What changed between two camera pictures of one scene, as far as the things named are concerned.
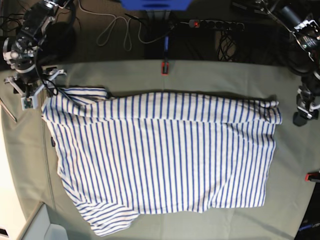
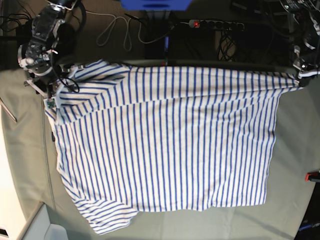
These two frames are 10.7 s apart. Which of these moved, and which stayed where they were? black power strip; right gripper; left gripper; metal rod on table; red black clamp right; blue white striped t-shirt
Moved: left gripper; blue white striped t-shirt; right gripper
Stayed: red black clamp right; metal rod on table; black power strip
